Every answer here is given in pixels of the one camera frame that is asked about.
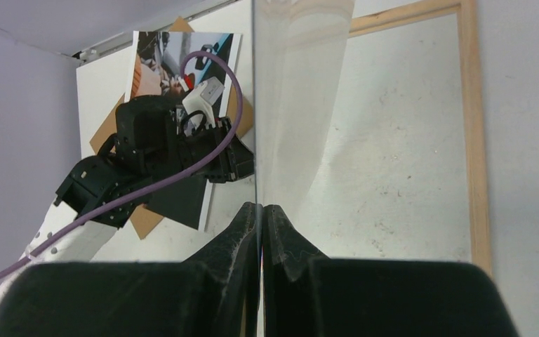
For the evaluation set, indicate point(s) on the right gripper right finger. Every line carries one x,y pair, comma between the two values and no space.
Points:
287,289

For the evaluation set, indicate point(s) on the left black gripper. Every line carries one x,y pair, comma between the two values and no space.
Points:
151,141

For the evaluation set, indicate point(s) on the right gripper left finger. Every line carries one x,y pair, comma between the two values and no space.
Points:
231,261

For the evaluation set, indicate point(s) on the printed colour photo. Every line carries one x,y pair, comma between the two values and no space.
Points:
156,71

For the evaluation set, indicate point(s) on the clear acrylic sheet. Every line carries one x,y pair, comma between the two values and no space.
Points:
298,52

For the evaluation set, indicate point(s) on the white wooden picture frame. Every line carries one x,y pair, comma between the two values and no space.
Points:
472,99

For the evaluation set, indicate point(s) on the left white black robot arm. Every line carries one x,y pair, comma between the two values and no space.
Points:
103,195

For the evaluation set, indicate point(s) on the brown cardboard backing board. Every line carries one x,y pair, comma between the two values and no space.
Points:
195,191

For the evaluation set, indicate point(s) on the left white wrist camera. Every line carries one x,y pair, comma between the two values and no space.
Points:
200,101

